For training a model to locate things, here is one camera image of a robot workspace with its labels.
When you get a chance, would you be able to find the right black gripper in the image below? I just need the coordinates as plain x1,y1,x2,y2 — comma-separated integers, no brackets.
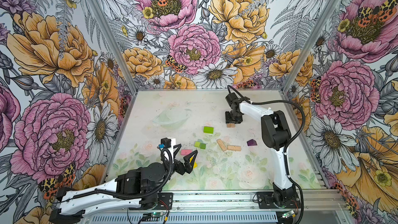
225,109,243,124

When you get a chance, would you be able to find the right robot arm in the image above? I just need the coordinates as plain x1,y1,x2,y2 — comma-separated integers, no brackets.
225,92,298,207

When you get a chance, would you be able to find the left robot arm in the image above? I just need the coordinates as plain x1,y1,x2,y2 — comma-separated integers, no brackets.
49,144,198,224

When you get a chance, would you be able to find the pink block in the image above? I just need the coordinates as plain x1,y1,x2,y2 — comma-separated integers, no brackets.
180,149,192,156

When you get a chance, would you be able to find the yellow block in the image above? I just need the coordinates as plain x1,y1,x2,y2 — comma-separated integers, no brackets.
190,157,198,168

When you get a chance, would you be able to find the large green block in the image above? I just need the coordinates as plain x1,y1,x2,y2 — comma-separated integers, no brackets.
203,126,214,134

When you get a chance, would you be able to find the purple house-shaped block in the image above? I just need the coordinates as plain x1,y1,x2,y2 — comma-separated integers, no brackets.
247,139,258,146

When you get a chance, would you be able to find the green circuit board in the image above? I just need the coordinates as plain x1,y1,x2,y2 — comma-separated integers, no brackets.
141,212,170,220

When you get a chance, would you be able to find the small right circuit board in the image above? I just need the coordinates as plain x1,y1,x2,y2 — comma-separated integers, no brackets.
282,210,296,218

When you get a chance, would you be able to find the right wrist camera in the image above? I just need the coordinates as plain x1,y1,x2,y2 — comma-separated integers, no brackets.
226,93,241,108

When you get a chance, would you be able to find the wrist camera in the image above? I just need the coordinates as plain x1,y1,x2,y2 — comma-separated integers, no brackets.
158,138,176,151
226,93,241,108

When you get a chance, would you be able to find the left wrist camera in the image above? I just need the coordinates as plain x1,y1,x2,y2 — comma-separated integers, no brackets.
158,138,176,151

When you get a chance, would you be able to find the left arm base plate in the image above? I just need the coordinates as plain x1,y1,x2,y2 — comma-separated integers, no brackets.
129,192,174,210

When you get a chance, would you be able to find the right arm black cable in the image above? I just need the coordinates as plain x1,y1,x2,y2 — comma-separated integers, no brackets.
226,84,307,224

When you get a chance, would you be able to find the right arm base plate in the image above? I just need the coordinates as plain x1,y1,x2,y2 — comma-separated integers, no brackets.
254,191,301,209

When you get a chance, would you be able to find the left aluminium corner post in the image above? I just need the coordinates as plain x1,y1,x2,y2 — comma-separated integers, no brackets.
86,0,138,96

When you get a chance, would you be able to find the aluminium corner post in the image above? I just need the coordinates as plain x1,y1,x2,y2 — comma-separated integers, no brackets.
86,0,138,96
282,0,341,93

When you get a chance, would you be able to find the aluminium front rail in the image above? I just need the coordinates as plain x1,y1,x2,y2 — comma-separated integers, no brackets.
82,189,347,213

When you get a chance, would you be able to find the right aluminium corner post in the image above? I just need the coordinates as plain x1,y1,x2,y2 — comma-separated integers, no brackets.
282,0,341,93

